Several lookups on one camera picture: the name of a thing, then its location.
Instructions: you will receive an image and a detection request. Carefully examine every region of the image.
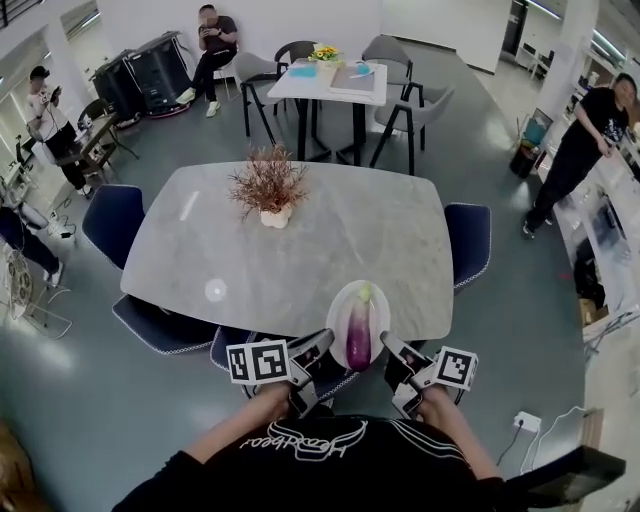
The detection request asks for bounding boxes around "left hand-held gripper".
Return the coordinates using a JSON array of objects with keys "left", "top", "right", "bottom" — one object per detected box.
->
[{"left": 226, "top": 328, "right": 337, "bottom": 420}]

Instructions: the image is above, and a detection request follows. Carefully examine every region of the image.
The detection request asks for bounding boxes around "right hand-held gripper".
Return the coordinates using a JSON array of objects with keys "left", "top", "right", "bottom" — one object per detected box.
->
[{"left": 379, "top": 329, "right": 479, "bottom": 416}]

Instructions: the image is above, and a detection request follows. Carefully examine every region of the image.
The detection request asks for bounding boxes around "white plate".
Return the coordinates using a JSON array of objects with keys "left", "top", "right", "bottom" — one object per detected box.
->
[{"left": 325, "top": 279, "right": 391, "bottom": 372}]

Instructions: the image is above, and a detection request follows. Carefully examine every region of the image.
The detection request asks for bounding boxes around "purple eggplant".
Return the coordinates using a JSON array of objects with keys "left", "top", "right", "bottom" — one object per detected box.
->
[{"left": 345, "top": 280, "right": 375, "bottom": 372}]

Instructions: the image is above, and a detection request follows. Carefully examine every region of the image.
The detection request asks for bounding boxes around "person's left forearm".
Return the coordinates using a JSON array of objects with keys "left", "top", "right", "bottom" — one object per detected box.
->
[{"left": 183, "top": 384, "right": 292, "bottom": 467}]

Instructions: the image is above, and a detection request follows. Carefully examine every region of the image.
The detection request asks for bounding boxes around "person's right forearm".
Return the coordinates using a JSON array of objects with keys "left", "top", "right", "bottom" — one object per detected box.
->
[{"left": 417, "top": 387, "right": 502, "bottom": 482}]

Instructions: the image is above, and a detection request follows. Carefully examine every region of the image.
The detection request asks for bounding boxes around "blue chair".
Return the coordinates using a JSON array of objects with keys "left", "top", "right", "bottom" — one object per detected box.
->
[
  {"left": 443, "top": 202, "right": 494, "bottom": 292},
  {"left": 81, "top": 183, "right": 147, "bottom": 272},
  {"left": 209, "top": 324, "right": 362, "bottom": 402},
  {"left": 111, "top": 293, "right": 217, "bottom": 357}
]

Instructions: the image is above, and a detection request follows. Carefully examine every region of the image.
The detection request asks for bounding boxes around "grey marble dining table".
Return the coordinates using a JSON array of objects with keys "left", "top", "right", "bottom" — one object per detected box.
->
[{"left": 119, "top": 160, "right": 455, "bottom": 340}]

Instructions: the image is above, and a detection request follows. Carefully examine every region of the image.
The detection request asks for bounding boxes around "person's black shirt torso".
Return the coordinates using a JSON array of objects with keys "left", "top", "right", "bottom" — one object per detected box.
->
[{"left": 112, "top": 404, "right": 506, "bottom": 512}]

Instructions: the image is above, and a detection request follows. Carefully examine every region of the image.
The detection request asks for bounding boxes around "white power strip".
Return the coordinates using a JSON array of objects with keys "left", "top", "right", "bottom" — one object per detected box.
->
[{"left": 513, "top": 410, "right": 543, "bottom": 434}]

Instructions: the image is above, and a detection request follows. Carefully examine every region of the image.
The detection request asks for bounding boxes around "dried red plant cream pot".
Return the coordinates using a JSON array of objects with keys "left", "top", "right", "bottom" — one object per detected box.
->
[{"left": 227, "top": 143, "right": 309, "bottom": 229}]

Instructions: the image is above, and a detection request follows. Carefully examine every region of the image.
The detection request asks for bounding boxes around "cardboard box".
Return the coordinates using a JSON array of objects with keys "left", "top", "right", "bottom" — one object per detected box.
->
[{"left": 578, "top": 297, "right": 611, "bottom": 328}]

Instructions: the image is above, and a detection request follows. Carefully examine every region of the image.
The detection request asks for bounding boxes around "black bag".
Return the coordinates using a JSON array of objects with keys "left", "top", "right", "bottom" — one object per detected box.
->
[{"left": 572, "top": 239, "right": 608, "bottom": 307}]

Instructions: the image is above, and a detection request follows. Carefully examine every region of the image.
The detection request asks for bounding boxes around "wooden board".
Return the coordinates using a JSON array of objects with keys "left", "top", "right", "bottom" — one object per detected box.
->
[{"left": 581, "top": 407, "right": 607, "bottom": 452}]

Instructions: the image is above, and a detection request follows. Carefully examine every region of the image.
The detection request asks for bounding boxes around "dark red bin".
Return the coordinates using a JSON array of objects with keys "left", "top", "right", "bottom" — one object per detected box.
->
[{"left": 508, "top": 144, "right": 544, "bottom": 180}]

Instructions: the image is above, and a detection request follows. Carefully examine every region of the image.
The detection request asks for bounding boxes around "grey armchair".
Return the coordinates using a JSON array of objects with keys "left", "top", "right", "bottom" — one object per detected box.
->
[
  {"left": 369, "top": 82, "right": 457, "bottom": 174},
  {"left": 233, "top": 52, "right": 284, "bottom": 147},
  {"left": 360, "top": 34, "right": 415, "bottom": 89}
]

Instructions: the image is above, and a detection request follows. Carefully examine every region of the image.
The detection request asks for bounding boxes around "white square table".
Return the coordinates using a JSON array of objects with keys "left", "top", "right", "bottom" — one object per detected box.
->
[{"left": 267, "top": 57, "right": 389, "bottom": 166}]

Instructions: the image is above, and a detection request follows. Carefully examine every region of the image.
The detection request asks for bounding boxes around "white display counter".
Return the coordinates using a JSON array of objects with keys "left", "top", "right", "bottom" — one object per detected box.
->
[{"left": 537, "top": 124, "right": 640, "bottom": 346}]

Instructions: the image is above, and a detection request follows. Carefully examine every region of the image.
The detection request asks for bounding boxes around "teal framed board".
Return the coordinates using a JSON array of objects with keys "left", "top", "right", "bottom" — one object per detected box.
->
[{"left": 524, "top": 107, "right": 555, "bottom": 148}]

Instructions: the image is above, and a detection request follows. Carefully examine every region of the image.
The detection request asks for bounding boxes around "grey placemat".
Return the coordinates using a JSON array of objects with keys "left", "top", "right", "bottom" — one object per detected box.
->
[{"left": 328, "top": 64, "right": 377, "bottom": 95}]

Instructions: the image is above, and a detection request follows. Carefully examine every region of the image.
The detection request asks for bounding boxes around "sunflower bouquet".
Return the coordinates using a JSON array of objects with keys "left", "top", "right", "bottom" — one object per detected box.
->
[{"left": 308, "top": 43, "right": 345, "bottom": 65}]

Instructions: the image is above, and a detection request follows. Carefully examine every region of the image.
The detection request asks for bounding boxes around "black armchair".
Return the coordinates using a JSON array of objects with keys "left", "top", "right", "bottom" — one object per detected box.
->
[{"left": 273, "top": 40, "right": 321, "bottom": 69}]

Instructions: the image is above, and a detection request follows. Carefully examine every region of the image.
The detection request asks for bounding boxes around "brown side table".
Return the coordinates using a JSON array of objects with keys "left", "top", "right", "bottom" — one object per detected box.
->
[{"left": 53, "top": 112, "right": 141, "bottom": 177}]

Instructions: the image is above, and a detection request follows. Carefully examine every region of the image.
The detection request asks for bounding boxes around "black equipment cart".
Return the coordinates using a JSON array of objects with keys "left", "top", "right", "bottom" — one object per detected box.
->
[
  {"left": 91, "top": 48, "right": 147, "bottom": 122},
  {"left": 124, "top": 30, "right": 190, "bottom": 119}
]

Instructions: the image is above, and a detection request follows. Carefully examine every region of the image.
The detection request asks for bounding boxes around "black cable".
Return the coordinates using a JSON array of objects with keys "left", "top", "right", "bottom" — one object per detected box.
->
[{"left": 496, "top": 422, "right": 525, "bottom": 467}]

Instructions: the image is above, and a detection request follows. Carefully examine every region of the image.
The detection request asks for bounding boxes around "white cable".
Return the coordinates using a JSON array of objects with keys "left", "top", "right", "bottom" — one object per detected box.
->
[{"left": 519, "top": 404, "right": 587, "bottom": 476}]

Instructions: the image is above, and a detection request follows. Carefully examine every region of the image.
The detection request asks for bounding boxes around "white wire chair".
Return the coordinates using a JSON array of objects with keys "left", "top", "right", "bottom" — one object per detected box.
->
[{"left": 0, "top": 244, "right": 74, "bottom": 341}]

